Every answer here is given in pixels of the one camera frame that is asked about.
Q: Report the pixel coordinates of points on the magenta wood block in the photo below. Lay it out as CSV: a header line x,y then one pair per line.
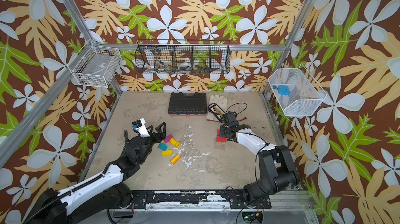
x,y
168,138

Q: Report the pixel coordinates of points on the white wire basket left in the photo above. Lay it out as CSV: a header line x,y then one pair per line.
x,y
95,65

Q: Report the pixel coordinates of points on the teal wood block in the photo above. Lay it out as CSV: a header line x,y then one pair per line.
x,y
162,146

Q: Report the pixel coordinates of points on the aluminium frame post left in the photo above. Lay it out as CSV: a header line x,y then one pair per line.
x,y
87,36

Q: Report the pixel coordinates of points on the black wire basket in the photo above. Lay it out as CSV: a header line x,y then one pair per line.
x,y
205,56

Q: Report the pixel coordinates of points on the white tape roll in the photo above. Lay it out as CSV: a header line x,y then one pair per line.
x,y
185,66

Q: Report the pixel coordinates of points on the white wire basket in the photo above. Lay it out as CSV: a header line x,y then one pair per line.
x,y
306,93
95,65

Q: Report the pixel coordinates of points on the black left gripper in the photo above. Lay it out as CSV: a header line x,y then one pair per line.
x,y
162,135

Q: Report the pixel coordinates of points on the yellow rectangular wood block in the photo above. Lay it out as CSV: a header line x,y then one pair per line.
x,y
167,153

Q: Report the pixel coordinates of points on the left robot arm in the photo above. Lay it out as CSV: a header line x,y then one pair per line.
x,y
104,190

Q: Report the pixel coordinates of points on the orange cylinder wood block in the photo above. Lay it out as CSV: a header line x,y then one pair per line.
x,y
175,159

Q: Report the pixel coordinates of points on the black plastic tool case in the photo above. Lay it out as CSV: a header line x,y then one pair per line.
x,y
187,104

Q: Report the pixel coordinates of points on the aluminium frame post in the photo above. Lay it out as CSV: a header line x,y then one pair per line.
x,y
87,36
285,49

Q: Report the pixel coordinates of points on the blue plastic object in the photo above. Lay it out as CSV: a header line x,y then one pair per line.
x,y
282,90

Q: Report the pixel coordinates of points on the white wire basket right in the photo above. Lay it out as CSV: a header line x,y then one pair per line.
x,y
306,93

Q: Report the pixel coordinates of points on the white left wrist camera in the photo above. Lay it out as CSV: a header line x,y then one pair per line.
x,y
139,128

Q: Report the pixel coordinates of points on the aluminium frame post right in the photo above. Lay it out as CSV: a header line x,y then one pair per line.
x,y
285,49

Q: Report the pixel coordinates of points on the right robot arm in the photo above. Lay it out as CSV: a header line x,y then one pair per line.
x,y
277,170

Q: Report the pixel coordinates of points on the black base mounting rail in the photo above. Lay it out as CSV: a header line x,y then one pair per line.
x,y
224,198

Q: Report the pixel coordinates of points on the red rectangular wood block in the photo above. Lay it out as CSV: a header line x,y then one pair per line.
x,y
221,139

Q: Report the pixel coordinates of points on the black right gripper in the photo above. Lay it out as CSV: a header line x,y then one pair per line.
x,y
225,131

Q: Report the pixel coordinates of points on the white work glove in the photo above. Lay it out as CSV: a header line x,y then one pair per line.
x,y
221,102

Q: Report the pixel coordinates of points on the yellow arch wood block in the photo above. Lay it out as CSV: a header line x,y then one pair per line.
x,y
174,143

